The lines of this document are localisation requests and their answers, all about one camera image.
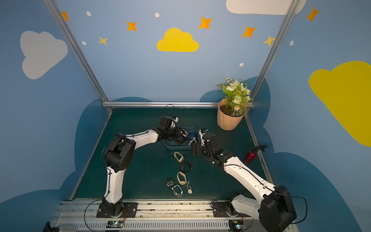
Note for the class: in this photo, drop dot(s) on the right green circuit board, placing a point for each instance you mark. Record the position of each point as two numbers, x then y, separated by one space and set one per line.
236 226

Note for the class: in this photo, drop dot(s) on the small black watch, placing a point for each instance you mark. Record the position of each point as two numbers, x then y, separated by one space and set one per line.
169 183

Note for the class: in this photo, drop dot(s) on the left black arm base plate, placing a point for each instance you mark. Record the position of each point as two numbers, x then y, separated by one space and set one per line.
127 210

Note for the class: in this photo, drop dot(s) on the aluminium frame right post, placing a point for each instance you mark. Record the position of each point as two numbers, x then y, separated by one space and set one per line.
287 20

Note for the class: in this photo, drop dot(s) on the red spray bottle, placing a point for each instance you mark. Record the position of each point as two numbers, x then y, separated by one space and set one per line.
253 153

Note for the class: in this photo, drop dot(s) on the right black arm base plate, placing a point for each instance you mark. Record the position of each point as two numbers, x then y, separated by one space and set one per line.
225 210

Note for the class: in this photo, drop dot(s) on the aluminium frame post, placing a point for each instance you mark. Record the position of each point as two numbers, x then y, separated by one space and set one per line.
287 20
66 31

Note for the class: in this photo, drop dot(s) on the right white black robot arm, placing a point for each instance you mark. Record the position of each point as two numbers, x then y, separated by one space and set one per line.
273 205

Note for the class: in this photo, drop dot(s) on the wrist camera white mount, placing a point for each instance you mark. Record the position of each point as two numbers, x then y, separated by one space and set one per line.
174 121
202 132

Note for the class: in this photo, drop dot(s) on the aluminium frame back bar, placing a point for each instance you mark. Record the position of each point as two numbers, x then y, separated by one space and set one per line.
150 104

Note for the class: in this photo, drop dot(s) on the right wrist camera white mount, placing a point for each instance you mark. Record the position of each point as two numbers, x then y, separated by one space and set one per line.
202 132

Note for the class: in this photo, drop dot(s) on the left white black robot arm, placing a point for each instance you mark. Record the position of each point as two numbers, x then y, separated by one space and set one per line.
119 155

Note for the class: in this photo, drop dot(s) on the silver bracelet watch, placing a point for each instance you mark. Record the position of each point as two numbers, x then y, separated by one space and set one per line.
177 190

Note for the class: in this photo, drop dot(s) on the transparent blue watch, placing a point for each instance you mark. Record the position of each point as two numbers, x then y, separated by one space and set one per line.
191 135

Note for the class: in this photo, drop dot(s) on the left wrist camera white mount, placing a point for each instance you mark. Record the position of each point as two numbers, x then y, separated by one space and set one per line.
174 121

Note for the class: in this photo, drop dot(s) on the beige square watch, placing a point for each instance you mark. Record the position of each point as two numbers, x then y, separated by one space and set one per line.
179 157

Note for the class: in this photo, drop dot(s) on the aluminium frame left post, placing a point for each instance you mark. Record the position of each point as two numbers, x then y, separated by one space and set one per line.
66 31

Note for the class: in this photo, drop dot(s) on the green circuit board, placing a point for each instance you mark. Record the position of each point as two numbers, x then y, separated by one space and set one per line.
236 226
115 224

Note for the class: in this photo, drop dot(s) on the left green circuit board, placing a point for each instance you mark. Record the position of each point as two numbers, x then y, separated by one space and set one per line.
115 224

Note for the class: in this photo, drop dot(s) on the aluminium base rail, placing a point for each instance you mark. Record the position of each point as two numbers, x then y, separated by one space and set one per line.
151 216

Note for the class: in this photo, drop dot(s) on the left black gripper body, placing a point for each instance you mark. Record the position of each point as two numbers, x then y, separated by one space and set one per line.
179 136

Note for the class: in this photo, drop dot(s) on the blue plastic storage box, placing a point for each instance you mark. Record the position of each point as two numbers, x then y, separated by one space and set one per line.
185 145

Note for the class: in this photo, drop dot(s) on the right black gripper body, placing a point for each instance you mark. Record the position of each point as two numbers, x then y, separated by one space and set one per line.
201 146

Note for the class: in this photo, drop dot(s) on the artificial white flower plant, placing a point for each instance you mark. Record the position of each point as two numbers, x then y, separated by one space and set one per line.
237 97

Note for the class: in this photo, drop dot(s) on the beige band watch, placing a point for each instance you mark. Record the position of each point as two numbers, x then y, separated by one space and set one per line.
181 177

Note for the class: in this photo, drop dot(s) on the peach ribbed flower pot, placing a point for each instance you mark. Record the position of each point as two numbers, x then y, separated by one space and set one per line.
227 122

